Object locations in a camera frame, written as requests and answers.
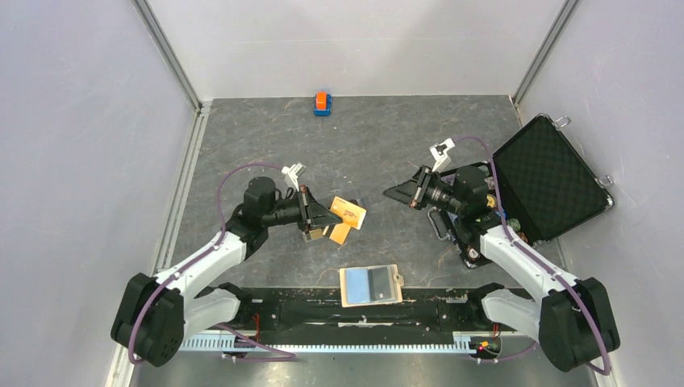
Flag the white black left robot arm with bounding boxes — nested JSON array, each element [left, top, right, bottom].
[[111, 177, 343, 367]]

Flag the aluminium frame post left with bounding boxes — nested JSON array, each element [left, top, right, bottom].
[[131, 0, 202, 111]]

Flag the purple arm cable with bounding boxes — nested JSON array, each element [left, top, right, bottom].
[[127, 163, 298, 365], [453, 135, 613, 377]]

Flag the beige leather card holder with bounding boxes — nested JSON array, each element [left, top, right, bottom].
[[339, 264, 404, 308]]

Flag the black poker chip case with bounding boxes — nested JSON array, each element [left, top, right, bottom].
[[427, 113, 615, 270]]

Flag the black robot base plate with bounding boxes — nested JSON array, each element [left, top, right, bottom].
[[228, 288, 511, 346]]

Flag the aluminium frame post right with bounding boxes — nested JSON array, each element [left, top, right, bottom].
[[511, 0, 582, 108]]

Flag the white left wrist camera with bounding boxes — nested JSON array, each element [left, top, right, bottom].
[[281, 163, 307, 192]]

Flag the gold VIP credit card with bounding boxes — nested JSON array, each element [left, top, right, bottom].
[[330, 197, 367, 230]]

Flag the orange and blue toy car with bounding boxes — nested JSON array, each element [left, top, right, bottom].
[[313, 91, 332, 117]]

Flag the clear acrylic card box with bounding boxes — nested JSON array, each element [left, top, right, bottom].
[[302, 196, 367, 245]]

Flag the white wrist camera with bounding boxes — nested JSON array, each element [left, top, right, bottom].
[[429, 138, 455, 173], [281, 163, 307, 192]]

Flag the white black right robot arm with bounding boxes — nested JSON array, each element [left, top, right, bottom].
[[384, 165, 621, 375]]

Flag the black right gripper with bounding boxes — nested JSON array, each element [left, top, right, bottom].
[[382, 165, 465, 217]]

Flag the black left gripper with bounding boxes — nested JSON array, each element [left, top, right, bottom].
[[262, 185, 342, 232]]

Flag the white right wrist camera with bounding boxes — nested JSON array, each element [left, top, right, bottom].
[[429, 138, 455, 173]]

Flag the white slotted cable duct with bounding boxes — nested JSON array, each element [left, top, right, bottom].
[[180, 331, 499, 356]]

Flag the black and yellow credit cards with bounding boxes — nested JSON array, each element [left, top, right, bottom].
[[302, 227, 327, 243]]

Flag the aluminium frame post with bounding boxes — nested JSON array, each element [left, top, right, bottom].
[[511, 0, 582, 108], [131, 0, 202, 111]]

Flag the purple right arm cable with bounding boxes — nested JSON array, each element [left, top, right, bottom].
[[453, 135, 613, 377]]

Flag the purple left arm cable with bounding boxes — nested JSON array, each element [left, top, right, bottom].
[[127, 163, 298, 365]]

